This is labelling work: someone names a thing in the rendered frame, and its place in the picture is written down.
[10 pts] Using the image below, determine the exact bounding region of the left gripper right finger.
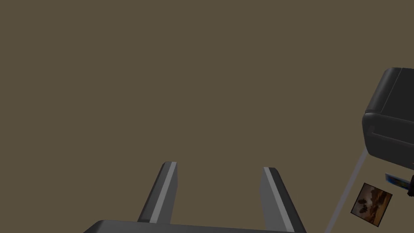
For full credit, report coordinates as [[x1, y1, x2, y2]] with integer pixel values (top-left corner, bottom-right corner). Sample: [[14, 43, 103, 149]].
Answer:
[[260, 166, 306, 233]]

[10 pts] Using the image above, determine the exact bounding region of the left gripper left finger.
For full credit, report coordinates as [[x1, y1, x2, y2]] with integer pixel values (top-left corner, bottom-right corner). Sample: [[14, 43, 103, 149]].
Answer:
[[137, 161, 178, 225]]

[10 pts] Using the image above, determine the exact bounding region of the brown landscape picture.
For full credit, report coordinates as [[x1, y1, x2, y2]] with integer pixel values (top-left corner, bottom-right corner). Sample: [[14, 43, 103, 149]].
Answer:
[[350, 182, 393, 228]]

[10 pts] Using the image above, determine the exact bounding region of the blue picture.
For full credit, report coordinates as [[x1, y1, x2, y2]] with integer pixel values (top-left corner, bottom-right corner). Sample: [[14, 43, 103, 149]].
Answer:
[[384, 173, 412, 190]]

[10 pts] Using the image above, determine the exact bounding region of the dark grey appliance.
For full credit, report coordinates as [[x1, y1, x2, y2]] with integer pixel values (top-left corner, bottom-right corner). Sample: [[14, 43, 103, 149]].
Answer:
[[361, 67, 414, 170]]

